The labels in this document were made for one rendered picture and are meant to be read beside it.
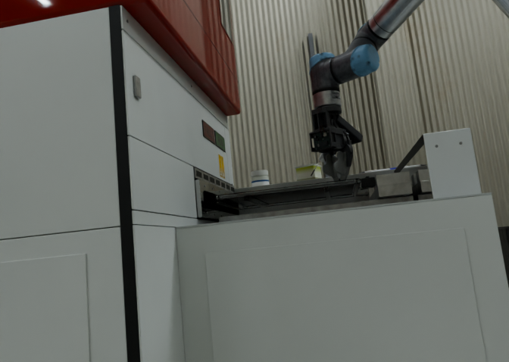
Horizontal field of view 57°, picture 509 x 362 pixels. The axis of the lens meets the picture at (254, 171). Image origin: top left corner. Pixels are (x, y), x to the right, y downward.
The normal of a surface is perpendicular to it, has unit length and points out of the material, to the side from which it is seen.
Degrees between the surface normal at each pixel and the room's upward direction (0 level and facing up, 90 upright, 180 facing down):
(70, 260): 90
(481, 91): 90
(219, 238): 90
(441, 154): 90
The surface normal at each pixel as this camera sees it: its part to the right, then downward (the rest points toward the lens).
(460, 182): -0.18, -0.14
